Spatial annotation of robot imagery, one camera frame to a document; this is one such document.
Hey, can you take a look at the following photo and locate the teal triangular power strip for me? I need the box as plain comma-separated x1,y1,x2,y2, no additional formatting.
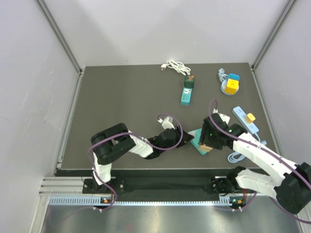
188,128,210,155

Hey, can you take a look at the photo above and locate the peach cube plug adapter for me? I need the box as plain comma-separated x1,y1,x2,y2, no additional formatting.
198,144,213,153

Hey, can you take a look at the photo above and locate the teal rectangular power strip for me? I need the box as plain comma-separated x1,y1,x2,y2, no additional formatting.
181,87,193,105

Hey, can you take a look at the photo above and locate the round light blue socket base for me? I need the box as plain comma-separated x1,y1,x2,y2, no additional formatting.
221,80,240,96

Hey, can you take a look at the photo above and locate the yellow cube plug adapter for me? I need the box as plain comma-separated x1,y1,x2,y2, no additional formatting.
224,79,239,95

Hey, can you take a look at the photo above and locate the dark green plug adapter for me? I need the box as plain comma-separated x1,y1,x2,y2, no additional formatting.
184,75,195,89

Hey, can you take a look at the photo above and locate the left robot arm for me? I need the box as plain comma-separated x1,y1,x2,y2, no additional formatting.
90,123,194,193

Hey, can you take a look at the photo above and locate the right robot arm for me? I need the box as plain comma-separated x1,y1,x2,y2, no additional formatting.
199,113,311,214

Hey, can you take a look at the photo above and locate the orange plug adapter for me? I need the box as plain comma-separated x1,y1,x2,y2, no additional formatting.
245,113,256,124

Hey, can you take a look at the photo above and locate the blue cube plug adapter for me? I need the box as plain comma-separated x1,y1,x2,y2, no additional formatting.
227,73,240,81

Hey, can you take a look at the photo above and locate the light blue power strip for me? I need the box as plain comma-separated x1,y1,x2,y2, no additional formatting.
232,106,259,135

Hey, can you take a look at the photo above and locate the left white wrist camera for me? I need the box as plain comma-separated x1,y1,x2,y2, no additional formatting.
157,116,175,130

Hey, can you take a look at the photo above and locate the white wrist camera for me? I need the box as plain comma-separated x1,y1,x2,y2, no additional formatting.
157,116,175,130
212,109,230,124

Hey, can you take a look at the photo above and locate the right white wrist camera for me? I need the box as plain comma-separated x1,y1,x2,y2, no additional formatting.
212,109,230,124

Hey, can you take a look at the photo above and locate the light blue power cable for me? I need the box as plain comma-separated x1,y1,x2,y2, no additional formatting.
227,132,268,164

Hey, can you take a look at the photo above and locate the light blue coiled cable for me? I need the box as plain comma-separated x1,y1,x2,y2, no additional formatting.
217,68,228,83

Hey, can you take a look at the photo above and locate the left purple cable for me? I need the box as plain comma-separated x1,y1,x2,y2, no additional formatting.
86,113,184,212

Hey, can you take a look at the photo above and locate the purple cable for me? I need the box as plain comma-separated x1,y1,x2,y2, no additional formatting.
208,98,311,224
86,113,184,212

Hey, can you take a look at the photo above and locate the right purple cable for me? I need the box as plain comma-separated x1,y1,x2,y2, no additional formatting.
208,98,311,224

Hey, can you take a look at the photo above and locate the white slotted cable duct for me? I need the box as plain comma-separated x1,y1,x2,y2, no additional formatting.
49,196,245,206

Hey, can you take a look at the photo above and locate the front aluminium frame rail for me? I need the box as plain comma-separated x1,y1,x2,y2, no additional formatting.
39,177,84,196

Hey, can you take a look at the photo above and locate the right aluminium frame post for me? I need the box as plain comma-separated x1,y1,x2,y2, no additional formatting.
251,0,298,72

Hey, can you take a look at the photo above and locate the aluminium frame post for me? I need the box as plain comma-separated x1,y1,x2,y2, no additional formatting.
35,0,83,73
251,0,298,72

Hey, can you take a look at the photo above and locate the left aluminium frame post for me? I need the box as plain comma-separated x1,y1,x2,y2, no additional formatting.
35,0,83,73

